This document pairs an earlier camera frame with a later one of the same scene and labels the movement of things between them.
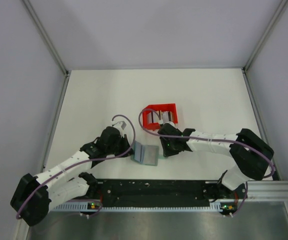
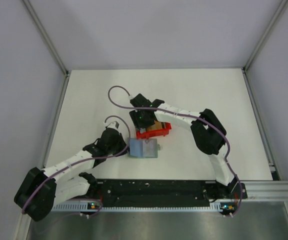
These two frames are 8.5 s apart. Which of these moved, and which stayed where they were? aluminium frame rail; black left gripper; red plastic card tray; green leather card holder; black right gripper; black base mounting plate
Moved: green leather card holder; red plastic card tray; black right gripper
Stayed: black base mounting plate; black left gripper; aluminium frame rail
